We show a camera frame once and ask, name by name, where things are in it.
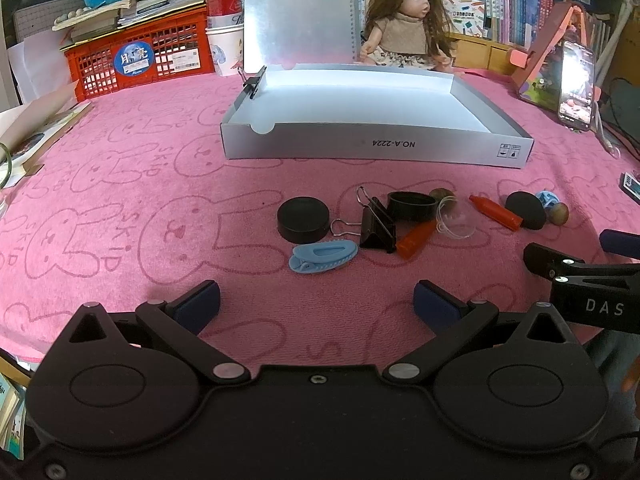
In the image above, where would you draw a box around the brown nut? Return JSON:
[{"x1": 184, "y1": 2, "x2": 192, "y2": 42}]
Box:
[{"x1": 546, "y1": 203, "x2": 570, "y2": 226}]

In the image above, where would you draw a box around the black oval stone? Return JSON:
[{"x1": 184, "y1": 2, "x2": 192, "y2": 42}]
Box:
[{"x1": 504, "y1": 191, "x2": 547, "y2": 231}]

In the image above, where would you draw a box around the clear plastic round lid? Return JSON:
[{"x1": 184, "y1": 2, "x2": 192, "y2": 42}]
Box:
[{"x1": 435, "y1": 195, "x2": 476, "y2": 240}]

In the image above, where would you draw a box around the large black binder clip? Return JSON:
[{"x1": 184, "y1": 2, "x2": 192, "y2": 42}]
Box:
[{"x1": 330, "y1": 185, "x2": 397, "y2": 254}]

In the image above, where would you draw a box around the black round puck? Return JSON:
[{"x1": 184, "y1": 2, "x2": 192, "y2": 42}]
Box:
[{"x1": 277, "y1": 196, "x2": 330, "y2": 245}]

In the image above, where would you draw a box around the small blue hair clip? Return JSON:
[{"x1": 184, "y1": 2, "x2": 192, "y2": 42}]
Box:
[{"x1": 535, "y1": 190, "x2": 560, "y2": 212}]

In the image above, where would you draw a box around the black ring lid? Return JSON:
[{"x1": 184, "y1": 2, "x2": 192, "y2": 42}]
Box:
[{"x1": 387, "y1": 191, "x2": 438, "y2": 223}]

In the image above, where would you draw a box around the brown walnut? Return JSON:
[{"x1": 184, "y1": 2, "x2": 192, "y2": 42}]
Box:
[{"x1": 428, "y1": 188, "x2": 454, "y2": 202}]

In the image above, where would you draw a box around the smartphone on stand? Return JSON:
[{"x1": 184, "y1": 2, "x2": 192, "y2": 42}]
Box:
[{"x1": 558, "y1": 40, "x2": 594, "y2": 131}]

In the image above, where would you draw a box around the pink house phone stand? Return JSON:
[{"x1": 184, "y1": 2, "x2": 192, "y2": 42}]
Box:
[{"x1": 509, "y1": 1, "x2": 588, "y2": 113}]

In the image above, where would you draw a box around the grey cardboard box tray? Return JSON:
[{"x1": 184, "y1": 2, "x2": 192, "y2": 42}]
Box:
[{"x1": 220, "y1": 65, "x2": 534, "y2": 169}]

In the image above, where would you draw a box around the book at left edge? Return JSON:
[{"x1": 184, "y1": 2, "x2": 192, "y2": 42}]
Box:
[{"x1": 1, "y1": 81, "x2": 92, "y2": 188}]

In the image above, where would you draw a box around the binder clip on box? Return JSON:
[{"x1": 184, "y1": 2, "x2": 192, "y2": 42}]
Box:
[{"x1": 238, "y1": 65, "x2": 267, "y2": 100}]

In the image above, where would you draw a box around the red plastic basket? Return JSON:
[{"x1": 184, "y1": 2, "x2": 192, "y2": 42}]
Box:
[{"x1": 64, "y1": 6, "x2": 214, "y2": 101}]

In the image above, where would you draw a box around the white paper cup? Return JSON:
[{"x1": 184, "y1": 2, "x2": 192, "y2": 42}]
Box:
[{"x1": 206, "y1": 24, "x2": 244, "y2": 77}]

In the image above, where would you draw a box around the brown haired doll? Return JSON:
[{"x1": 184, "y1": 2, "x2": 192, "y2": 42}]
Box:
[{"x1": 359, "y1": 0, "x2": 454, "y2": 73}]

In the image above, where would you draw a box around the red soda can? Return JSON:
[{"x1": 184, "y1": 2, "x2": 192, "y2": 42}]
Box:
[{"x1": 206, "y1": 0, "x2": 242, "y2": 16}]

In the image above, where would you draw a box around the translucent clipboard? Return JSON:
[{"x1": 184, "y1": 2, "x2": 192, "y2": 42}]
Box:
[{"x1": 243, "y1": 0, "x2": 360, "y2": 73}]

